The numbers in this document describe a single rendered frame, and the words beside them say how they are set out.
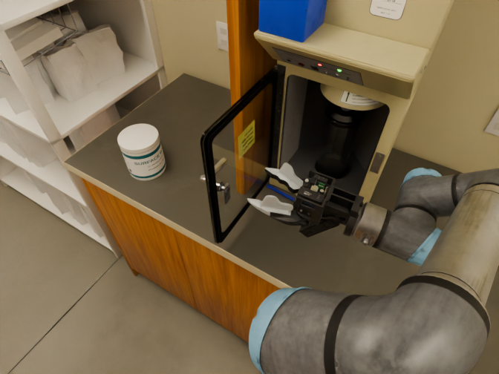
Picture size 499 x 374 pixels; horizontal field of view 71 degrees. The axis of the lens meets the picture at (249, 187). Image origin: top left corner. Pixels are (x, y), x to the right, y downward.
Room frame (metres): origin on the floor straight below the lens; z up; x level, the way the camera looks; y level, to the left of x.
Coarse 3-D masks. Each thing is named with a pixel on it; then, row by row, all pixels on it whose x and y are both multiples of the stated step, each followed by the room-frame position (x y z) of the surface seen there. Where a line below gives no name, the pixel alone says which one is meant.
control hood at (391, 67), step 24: (264, 48) 0.72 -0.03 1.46; (288, 48) 0.66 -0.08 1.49; (312, 48) 0.63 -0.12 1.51; (336, 48) 0.62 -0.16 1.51; (360, 48) 0.62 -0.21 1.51; (384, 48) 0.62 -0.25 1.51; (408, 48) 0.62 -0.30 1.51; (360, 72) 0.59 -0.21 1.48; (384, 72) 0.55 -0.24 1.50; (408, 72) 0.54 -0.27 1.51; (408, 96) 0.59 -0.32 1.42
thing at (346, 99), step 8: (328, 88) 0.75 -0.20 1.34; (336, 88) 0.73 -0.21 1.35; (328, 96) 0.74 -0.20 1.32; (336, 96) 0.72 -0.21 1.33; (344, 96) 0.71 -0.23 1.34; (352, 96) 0.71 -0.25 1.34; (360, 96) 0.70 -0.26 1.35; (336, 104) 0.71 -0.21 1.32; (344, 104) 0.71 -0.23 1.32; (352, 104) 0.70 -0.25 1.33; (360, 104) 0.70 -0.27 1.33; (368, 104) 0.70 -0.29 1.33; (376, 104) 0.70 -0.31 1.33; (384, 104) 0.71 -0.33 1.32
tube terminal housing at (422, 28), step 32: (352, 0) 0.71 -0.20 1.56; (416, 0) 0.65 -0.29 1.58; (448, 0) 0.62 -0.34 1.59; (384, 32) 0.67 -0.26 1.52; (416, 32) 0.64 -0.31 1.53; (288, 64) 0.77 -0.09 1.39; (384, 96) 0.65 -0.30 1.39; (384, 128) 0.64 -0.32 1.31; (288, 160) 0.82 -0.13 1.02; (384, 160) 0.62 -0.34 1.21
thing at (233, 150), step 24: (264, 96) 0.71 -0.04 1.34; (216, 120) 0.56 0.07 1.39; (240, 120) 0.62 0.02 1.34; (264, 120) 0.72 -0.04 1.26; (216, 144) 0.54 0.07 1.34; (240, 144) 0.62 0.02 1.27; (264, 144) 0.72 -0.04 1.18; (216, 168) 0.54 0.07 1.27; (240, 168) 0.62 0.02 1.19; (264, 168) 0.73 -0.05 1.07; (240, 192) 0.61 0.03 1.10
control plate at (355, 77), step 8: (280, 56) 0.72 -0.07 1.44; (288, 56) 0.70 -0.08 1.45; (296, 56) 0.67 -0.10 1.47; (304, 56) 0.65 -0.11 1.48; (296, 64) 0.72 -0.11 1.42; (304, 64) 0.69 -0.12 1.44; (312, 64) 0.67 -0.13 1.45; (328, 64) 0.63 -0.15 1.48; (320, 72) 0.69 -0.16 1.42; (336, 72) 0.64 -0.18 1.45; (344, 72) 0.63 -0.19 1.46; (352, 72) 0.61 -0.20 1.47; (352, 80) 0.64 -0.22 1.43; (360, 80) 0.62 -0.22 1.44
